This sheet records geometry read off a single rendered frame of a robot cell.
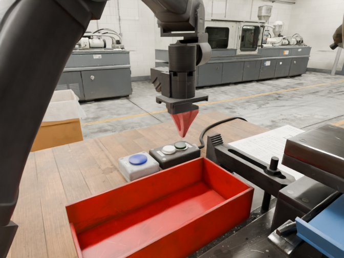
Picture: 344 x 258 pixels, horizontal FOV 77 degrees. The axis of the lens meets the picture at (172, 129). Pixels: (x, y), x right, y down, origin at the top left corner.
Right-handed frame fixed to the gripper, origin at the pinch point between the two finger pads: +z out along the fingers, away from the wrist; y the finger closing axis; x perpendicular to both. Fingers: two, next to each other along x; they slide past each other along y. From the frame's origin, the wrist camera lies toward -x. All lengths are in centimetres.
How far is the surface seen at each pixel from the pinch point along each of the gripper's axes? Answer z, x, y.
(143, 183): 1.0, 10.7, 15.5
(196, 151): 3.8, 3.5, -1.6
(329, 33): -21, -379, -947
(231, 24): -47, -388, -429
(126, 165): 3.1, 0.8, 14.6
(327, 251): -3.1, 34.0, 8.2
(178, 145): 2.7, 0.3, 1.3
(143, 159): 2.5, 1.7, 11.1
